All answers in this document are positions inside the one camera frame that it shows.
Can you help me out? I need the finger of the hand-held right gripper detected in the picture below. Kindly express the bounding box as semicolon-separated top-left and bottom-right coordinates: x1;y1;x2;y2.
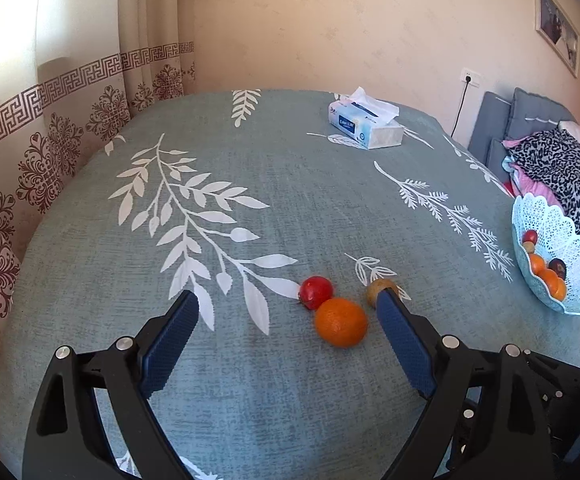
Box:
522;351;580;411

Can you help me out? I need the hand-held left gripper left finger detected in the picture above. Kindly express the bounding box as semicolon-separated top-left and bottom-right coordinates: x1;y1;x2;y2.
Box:
22;290;201;480

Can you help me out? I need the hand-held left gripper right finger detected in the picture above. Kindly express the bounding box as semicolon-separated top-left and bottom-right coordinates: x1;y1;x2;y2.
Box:
376;290;553;480

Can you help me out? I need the light blue lattice basket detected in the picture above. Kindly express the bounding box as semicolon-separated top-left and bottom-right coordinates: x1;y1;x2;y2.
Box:
511;193;580;316

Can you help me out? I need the grey-green leaf print bedsheet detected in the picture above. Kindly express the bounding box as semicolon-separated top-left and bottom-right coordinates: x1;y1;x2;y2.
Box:
0;89;580;480

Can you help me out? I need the leopard print cloth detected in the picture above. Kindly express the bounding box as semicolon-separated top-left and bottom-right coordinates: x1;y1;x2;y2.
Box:
507;130;580;238

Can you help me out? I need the white and blue tissue box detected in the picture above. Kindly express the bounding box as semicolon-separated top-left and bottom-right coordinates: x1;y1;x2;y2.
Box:
327;86;405;150

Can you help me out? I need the grey cushion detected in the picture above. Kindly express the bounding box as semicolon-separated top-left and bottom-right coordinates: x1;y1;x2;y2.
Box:
510;87;578;141
468;91;516;181

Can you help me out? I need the beige patterned curtain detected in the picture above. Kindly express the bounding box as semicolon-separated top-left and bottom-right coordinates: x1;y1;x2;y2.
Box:
0;0;197;461

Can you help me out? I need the black power cable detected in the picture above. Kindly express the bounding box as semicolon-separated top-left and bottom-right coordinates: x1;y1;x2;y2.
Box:
451;80;471;139

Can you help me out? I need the framed wall picture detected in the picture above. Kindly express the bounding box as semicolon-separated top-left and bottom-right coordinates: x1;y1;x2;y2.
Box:
533;0;580;79

